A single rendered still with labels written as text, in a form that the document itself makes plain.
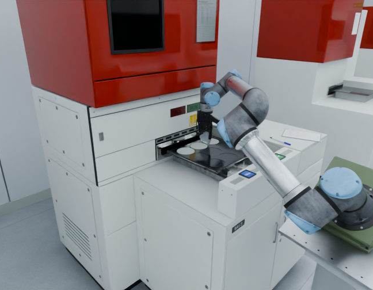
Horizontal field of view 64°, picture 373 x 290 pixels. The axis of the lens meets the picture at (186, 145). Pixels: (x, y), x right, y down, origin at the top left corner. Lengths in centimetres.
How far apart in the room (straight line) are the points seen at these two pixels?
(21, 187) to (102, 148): 169
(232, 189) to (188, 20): 89
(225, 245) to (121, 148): 68
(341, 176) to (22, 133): 248
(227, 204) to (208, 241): 19
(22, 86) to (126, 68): 156
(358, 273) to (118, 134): 112
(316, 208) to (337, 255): 20
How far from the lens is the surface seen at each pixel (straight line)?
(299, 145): 171
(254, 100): 119
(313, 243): 125
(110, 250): 178
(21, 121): 289
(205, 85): 163
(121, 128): 150
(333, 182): 111
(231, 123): 117
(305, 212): 110
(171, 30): 156
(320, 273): 145
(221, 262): 137
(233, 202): 124
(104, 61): 134
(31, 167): 303
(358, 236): 128
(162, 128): 167
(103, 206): 160
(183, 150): 169
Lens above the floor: 156
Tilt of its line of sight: 22 degrees down
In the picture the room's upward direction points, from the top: straight up
